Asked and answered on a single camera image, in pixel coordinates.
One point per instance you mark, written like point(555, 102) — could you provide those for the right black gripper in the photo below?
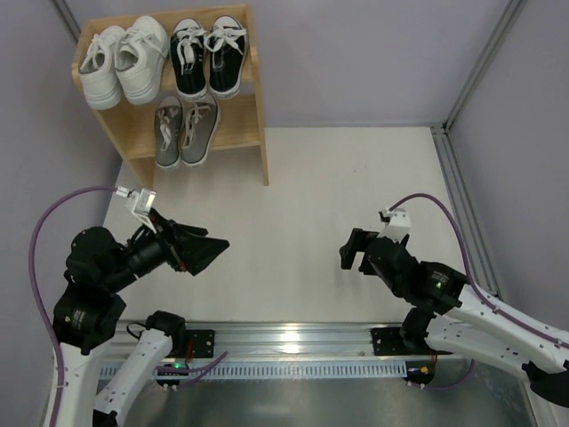
point(369, 253)

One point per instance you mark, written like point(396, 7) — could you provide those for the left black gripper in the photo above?
point(172, 248)

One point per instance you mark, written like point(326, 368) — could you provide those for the grey canvas sneaker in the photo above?
point(201, 123)
point(168, 124)

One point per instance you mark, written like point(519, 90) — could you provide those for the white sneaker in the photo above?
point(140, 58)
point(101, 87)

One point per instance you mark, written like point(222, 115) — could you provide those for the black canvas sneaker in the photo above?
point(227, 44)
point(187, 54)

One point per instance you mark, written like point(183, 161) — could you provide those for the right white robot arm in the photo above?
point(448, 315)

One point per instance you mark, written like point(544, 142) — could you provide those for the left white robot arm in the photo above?
point(85, 317)

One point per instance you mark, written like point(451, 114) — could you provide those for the wooden two-tier shoe shelf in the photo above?
point(130, 128)

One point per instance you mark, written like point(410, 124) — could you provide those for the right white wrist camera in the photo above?
point(397, 224)

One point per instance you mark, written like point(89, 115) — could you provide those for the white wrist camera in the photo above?
point(139, 203)
point(397, 224)

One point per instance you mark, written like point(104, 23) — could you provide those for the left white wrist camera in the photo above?
point(139, 203)

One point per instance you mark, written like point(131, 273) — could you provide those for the aluminium mounting rail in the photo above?
point(292, 341)

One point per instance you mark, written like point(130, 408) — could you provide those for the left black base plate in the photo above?
point(197, 344)

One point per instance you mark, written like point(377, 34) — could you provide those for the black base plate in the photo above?
point(386, 341)
point(197, 344)

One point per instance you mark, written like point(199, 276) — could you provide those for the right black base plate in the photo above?
point(386, 341)

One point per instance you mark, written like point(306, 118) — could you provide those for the right aluminium frame rail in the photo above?
point(463, 209)

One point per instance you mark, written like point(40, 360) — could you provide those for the grey slotted cable duct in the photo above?
point(273, 370)

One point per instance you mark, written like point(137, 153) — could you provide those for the left corner aluminium post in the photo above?
point(67, 18)

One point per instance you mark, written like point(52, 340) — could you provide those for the corner aluminium post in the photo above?
point(491, 48)
point(67, 18)

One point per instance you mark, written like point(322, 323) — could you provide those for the right corner aluminium post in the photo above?
point(491, 48)

